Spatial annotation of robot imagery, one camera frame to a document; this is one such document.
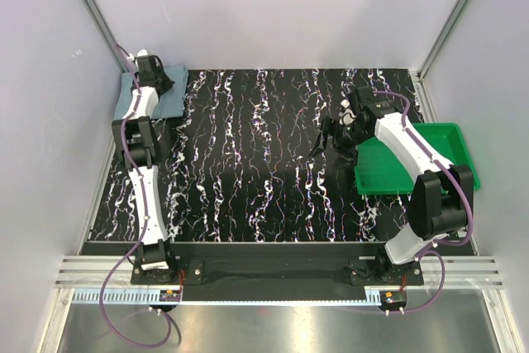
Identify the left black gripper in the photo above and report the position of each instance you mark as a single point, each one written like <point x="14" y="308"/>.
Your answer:
<point x="168" y="84"/>

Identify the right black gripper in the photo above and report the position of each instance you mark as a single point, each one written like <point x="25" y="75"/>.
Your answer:
<point x="347" y="158"/>

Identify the blue-grey t shirt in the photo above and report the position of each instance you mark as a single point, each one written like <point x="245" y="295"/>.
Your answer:
<point x="170" y="104"/>

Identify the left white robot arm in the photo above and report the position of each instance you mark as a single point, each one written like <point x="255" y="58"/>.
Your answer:
<point x="139" y="153"/>

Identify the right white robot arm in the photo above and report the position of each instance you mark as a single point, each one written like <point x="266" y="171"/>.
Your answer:
<point x="440" y="209"/>

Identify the green plastic tray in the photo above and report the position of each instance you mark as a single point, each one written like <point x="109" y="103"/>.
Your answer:
<point x="379" y="172"/>

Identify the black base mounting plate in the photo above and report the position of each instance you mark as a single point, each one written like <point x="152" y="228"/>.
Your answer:
<point x="353" y="263"/>

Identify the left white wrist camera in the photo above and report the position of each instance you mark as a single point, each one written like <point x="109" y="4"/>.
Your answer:
<point x="133" y="57"/>

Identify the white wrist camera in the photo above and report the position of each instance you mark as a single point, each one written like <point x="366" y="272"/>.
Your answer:
<point x="133" y="57"/>
<point x="346" y="114"/>

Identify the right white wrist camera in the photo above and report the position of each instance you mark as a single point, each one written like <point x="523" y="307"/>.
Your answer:
<point x="346" y="114"/>

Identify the left aluminium frame post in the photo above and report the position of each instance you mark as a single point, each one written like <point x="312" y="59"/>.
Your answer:
<point x="105" y="32"/>

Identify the aluminium frame post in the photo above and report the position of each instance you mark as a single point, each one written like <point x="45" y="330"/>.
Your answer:
<point x="451" y="22"/>
<point x="105" y="32"/>

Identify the aluminium cross rail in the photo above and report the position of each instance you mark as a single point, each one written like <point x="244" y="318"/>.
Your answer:
<point x="457" y="271"/>

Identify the grey slotted cable duct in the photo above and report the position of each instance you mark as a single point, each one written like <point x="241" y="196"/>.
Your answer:
<point x="194" y="296"/>

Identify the right aluminium frame post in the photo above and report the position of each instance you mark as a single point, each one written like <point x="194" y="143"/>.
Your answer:
<point x="451" y="22"/>

